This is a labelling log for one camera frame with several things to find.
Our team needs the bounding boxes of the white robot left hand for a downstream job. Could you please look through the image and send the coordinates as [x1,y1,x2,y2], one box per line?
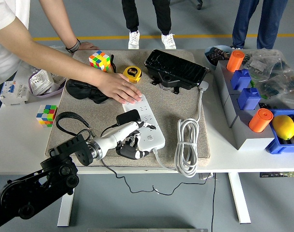
[98,120,157,160]

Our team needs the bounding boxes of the person's right hand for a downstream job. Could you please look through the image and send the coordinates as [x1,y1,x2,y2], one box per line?
[97,72,142,105]

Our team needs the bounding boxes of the person's left hand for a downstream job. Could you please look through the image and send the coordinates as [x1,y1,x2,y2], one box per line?
[74,41,99,51]

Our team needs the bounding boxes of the black power adapter plug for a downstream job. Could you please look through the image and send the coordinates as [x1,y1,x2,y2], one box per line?
[116,109,141,126]

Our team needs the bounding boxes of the white power strip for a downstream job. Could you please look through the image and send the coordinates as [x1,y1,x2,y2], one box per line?
[122,94,166,154]

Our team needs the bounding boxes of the black wristband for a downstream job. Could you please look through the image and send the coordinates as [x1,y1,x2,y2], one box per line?
[65,38,81,53]

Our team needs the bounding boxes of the large Rubik's cube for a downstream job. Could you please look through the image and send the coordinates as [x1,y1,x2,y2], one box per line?
[88,50,111,74]

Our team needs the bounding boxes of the black cloth pouch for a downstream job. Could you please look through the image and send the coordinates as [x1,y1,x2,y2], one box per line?
[65,79,110,104]

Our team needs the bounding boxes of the grey-brown mat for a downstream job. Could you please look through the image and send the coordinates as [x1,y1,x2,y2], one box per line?
[44,49,211,169]

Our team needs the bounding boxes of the person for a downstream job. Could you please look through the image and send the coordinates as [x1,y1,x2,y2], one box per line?
[230,0,289,50]
[121,0,178,50]
[0,0,41,116]

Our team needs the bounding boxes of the black electronic device case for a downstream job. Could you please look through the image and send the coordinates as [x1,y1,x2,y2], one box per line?
[144,49,209,95]

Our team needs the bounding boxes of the purple tray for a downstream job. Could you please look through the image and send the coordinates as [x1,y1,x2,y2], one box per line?
[28,70,67,99]

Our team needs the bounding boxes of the small Rubik's cube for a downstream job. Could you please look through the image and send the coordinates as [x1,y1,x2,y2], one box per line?
[36,104,58,128]

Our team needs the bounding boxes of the white circuit breaker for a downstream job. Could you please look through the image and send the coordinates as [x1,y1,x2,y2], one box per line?
[0,80,29,106]

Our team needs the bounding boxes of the white table leg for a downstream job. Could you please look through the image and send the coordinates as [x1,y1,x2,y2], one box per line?
[227,173,252,224]
[56,174,77,227]

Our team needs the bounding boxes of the light blue bowl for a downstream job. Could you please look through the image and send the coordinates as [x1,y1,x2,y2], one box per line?
[204,45,234,68]

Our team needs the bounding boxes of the dark circuit boards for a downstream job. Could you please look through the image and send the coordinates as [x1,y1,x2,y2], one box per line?
[207,47,231,61]

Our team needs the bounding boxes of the orange cylinder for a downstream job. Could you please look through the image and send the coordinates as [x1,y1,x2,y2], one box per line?
[248,108,273,133]
[225,50,245,73]

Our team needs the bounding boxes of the blue block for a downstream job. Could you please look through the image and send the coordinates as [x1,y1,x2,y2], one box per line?
[237,87,261,111]
[230,69,252,91]

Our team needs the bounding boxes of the grey block stand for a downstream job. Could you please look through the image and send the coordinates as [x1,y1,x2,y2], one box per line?
[213,59,276,151]

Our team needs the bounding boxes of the clear bag of parts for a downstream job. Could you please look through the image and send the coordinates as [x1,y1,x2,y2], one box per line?
[256,72,294,111]
[242,49,294,82]

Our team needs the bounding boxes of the blue plastic bin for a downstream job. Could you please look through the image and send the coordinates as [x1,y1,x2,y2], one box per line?
[265,108,294,155]

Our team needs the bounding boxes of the black table control panel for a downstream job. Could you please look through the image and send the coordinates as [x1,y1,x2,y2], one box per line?
[259,171,294,179]

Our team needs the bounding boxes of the yellow lemon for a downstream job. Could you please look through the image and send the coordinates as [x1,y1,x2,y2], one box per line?
[271,115,294,140]

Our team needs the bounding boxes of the black adapter cord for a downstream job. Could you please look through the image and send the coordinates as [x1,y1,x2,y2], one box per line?
[100,123,208,195]

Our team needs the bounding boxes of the yellow tape measure black strap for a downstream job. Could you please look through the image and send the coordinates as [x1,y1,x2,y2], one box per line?
[110,54,142,84]

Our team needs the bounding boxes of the white power strip cable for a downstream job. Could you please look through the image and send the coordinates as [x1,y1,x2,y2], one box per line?
[153,81,210,179]

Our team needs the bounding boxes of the black hanging cable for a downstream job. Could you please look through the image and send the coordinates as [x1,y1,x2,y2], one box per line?
[210,173,217,232]

